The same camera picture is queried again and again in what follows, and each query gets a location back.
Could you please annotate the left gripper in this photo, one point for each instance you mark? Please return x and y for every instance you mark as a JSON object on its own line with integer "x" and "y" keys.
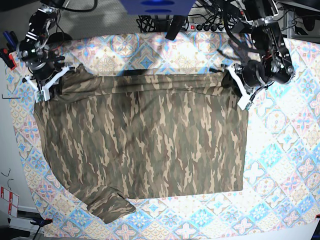
{"x": 253, "y": 75}

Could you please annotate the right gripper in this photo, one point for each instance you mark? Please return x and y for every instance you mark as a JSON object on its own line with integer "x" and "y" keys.
{"x": 44, "y": 71}

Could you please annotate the camouflage T-shirt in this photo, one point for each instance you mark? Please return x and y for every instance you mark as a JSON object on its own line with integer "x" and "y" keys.
{"x": 108, "y": 140}

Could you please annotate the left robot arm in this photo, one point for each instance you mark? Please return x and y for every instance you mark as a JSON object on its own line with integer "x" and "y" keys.
{"x": 275, "y": 63}

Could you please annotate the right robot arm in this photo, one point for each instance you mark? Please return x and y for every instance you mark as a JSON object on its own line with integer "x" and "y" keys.
{"x": 35, "y": 47}

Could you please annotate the black allen key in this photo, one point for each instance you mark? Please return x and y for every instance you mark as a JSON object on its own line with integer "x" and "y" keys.
{"x": 9, "y": 97}

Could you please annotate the red white label tag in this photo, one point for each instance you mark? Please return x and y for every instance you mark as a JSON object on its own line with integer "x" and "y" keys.
{"x": 9, "y": 202}

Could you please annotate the patterned tile tablecloth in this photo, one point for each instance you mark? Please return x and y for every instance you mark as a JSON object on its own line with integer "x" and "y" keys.
{"x": 281, "y": 181}

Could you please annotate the black orange clamp bottom left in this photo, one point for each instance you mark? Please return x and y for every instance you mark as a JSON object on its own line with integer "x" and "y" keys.
{"x": 40, "y": 222}

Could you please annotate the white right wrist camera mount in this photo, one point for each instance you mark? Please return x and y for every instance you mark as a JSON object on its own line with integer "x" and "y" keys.
{"x": 42, "y": 91}

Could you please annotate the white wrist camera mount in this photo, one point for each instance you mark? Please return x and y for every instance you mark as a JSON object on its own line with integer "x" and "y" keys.
{"x": 42, "y": 91}
{"x": 245, "y": 101}

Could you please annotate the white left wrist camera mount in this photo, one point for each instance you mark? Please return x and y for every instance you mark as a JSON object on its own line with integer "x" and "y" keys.
{"x": 245, "y": 101}

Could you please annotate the blue handled clamp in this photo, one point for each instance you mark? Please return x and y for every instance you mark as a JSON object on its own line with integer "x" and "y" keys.
{"x": 12, "y": 40}

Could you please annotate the power strip with red switch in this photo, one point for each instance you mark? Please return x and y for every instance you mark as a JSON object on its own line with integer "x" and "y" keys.
{"x": 200, "y": 27}

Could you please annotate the black post under mount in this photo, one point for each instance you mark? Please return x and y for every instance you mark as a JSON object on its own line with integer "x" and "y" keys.
{"x": 175, "y": 27}

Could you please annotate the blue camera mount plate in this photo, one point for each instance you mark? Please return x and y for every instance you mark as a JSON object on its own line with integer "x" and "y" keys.
{"x": 158, "y": 7}

